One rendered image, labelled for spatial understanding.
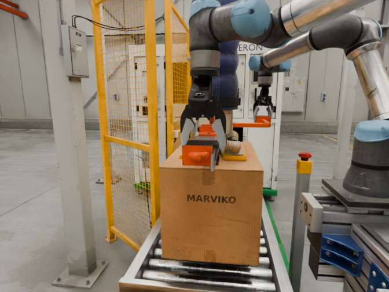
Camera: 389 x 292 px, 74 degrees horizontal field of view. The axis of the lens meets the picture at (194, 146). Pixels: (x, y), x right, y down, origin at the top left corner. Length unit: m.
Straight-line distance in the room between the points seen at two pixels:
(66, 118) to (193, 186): 1.15
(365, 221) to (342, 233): 0.08
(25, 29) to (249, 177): 12.04
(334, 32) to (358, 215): 0.63
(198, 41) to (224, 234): 0.74
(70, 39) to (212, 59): 1.33
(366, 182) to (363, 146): 0.11
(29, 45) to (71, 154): 10.67
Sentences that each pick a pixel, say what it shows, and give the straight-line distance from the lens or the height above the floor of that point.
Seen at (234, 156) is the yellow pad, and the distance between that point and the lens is 1.10.
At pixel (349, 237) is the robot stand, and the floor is 0.90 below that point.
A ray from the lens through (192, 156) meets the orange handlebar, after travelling 0.61.
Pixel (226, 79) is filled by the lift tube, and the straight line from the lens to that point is 1.16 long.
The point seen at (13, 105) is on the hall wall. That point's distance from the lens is 12.98.
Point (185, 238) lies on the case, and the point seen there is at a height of 0.78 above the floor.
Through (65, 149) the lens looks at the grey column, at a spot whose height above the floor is 0.99.
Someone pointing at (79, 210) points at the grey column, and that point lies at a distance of 2.05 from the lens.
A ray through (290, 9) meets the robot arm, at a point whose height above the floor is 1.54.
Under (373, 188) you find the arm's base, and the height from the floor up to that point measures 1.07.
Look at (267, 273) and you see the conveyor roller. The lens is 1.37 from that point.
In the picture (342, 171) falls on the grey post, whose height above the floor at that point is 0.32.
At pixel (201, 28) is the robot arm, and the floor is 1.50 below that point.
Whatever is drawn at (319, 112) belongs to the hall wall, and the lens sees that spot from 10.29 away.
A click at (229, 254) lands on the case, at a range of 1.13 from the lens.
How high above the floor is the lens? 1.35
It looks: 11 degrees down
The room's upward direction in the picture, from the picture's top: straight up
